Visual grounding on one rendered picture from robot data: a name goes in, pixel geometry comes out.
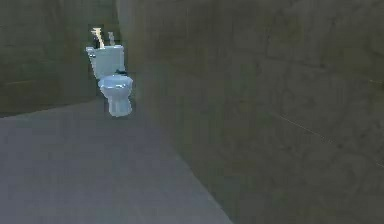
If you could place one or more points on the white toilet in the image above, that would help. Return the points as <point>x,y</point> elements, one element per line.
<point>112,73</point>

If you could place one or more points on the small grey bottle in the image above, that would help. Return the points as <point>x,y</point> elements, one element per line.
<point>111,39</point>

